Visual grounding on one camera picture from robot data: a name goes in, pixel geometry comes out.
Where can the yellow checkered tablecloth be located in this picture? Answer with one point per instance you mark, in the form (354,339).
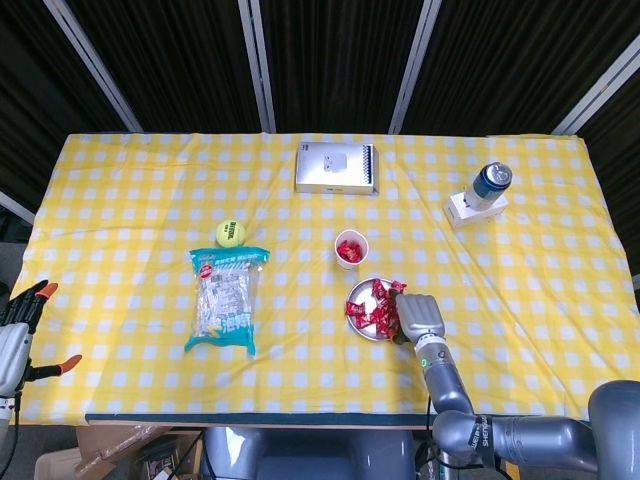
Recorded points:
(150,190)

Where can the round steel plate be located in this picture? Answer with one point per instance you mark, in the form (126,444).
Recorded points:
(361,295)

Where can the red candy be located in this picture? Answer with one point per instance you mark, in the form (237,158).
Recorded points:
(356,254)
(378,290)
(384,326)
(344,248)
(390,307)
(371,316)
(354,308)
(398,286)

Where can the small white box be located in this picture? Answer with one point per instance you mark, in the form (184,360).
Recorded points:
(470,217)

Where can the blue beverage can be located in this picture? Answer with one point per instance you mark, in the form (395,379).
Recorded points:
(487,187)

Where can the black pleated curtain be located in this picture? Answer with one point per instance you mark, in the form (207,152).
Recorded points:
(340,65)

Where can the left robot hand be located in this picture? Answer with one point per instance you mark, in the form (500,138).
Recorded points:
(14,350)

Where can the white metal frame post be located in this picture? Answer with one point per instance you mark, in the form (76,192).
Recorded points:
(17,207)
(94,65)
(415,65)
(258,65)
(600,95)

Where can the white paper cup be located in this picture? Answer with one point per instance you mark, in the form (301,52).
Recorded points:
(350,265)

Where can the silver earbuds box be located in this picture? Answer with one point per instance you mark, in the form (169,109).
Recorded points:
(330,167)

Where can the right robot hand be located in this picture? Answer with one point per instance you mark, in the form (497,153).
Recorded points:
(422,317)

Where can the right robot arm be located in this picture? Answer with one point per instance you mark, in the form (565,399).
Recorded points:
(540,435)

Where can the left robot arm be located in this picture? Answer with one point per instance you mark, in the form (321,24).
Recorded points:
(5,415)

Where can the white plastic bin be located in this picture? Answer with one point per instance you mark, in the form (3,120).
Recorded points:
(52,465)

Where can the teal snack bag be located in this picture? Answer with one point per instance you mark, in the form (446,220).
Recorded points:
(225,300)

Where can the grey robot torso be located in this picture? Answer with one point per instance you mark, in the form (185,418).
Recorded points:
(310,455)

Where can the yellow tennis ball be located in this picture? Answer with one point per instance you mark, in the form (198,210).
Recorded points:
(230,232)

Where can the brown cardboard box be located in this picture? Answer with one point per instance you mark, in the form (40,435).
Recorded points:
(110,445)

